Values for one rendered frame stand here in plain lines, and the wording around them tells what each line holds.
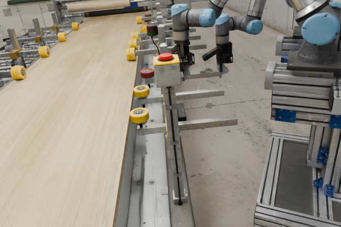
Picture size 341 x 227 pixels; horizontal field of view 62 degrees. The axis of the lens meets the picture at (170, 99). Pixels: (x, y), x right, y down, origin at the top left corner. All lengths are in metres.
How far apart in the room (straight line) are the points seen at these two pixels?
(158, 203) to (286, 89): 0.73
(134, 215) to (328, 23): 0.96
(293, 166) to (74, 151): 1.42
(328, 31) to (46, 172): 1.03
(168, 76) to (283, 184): 1.28
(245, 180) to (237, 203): 0.24
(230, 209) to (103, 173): 1.22
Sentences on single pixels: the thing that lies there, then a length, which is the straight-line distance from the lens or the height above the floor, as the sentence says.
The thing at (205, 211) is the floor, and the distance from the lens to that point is 1.97.
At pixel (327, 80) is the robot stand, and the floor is 0.97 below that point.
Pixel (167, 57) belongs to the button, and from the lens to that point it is 0.76.
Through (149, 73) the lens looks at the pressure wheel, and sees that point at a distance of 1.61.
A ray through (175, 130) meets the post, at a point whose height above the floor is 1.00.
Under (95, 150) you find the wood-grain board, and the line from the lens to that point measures 1.02.
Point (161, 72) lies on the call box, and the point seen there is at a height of 1.19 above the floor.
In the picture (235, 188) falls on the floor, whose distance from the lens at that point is 2.11.
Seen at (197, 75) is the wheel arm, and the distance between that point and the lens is 1.66.
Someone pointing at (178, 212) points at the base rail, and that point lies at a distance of 1.02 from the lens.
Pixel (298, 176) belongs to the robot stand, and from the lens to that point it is 1.96.
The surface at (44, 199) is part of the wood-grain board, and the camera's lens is 0.90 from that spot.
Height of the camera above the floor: 1.46
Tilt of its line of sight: 26 degrees down
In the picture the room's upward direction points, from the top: 6 degrees counter-clockwise
